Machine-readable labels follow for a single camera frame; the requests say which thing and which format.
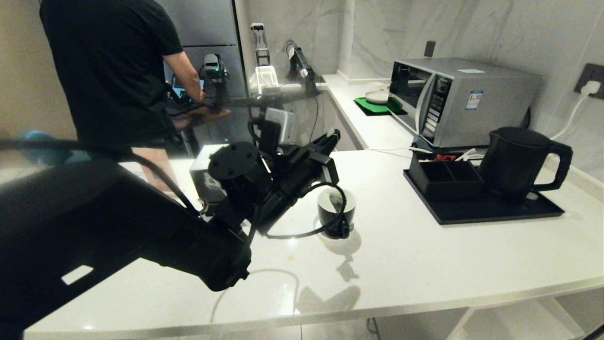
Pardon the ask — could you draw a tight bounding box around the black cup white inside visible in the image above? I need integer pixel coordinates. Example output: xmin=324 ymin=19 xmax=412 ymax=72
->
xmin=317 ymin=188 xmax=357 ymax=238

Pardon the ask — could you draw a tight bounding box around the black cable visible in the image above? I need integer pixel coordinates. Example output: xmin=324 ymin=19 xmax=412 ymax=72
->
xmin=262 ymin=182 xmax=352 ymax=240

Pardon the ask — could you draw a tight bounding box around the teal chair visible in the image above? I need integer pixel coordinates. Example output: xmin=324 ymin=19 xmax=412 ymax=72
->
xmin=17 ymin=130 xmax=97 ymax=166

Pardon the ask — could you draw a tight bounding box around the person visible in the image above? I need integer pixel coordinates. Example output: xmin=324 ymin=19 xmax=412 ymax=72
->
xmin=39 ymin=0 xmax=233 ymax=192

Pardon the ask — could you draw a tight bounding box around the black serving tray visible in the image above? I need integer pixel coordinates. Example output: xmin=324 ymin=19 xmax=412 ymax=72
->
xmin=403 ymin=168 xmax=566 ymax=226

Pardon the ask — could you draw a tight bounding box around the green mat with bowl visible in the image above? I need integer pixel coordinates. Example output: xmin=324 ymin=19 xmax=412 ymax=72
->
xmin=353 ymin=98 xmax=407 ymax=117

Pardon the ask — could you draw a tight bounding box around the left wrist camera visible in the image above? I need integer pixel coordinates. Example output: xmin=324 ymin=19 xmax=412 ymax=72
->
xmin=257 ymin=108 xmax=296 ymax=157

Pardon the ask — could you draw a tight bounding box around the dark wall socket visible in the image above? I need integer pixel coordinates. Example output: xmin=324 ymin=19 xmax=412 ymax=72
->
xmin=574 ymin=63 xmax=604 ymax=100

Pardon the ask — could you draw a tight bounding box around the microwave door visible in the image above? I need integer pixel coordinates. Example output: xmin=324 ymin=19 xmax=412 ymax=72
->
xmin=389 ymin=61 xmax=437 ymax=136

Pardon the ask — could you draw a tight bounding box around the white power cable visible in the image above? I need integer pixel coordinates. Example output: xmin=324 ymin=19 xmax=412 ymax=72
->
xmin=550 ymin=93 xmax=590 ymax=141

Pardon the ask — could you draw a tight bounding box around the white stand device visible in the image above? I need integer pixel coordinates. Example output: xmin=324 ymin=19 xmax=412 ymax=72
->
xmin=248 ymin=22 xmax=280 ymax=95

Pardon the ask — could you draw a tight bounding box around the black compartment box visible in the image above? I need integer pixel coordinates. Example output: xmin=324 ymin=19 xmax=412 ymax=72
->
xmin=408 ymin=152 xmax=485 ymax=202

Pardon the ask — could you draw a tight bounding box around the black electric kettle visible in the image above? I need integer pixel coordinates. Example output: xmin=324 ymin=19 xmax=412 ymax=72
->
xmin=478 ymin=126 xmax=574 ymax=204

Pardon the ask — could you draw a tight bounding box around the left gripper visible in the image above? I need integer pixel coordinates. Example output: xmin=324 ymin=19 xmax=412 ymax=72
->
xmin=257 ymin=129 xmax=342 ymax=235

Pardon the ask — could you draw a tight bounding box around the silver microwave oven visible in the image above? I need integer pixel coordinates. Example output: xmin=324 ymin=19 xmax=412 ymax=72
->
xmin=389 ymin=57 xmax=543 ymax=149

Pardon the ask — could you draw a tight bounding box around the grey refrigerator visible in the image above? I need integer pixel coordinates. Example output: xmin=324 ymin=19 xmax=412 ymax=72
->
xmin=158 ymin=0 xmax=250 ymax=145

